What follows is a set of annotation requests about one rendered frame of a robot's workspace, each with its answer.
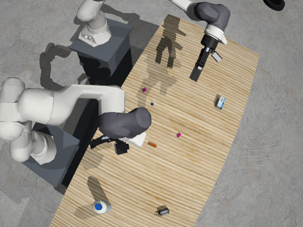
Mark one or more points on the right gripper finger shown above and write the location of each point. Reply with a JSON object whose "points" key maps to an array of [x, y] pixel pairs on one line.
{"points": [[99, 141]]}

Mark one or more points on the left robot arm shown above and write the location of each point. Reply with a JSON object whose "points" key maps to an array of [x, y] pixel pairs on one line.
{"points": [[95, 32]]}

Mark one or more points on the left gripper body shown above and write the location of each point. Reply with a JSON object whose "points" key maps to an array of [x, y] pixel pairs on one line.
{"points": [[209, 41]]}

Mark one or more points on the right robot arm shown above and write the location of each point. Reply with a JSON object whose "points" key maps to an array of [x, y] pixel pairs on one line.
{"points": [[20, 106]]}

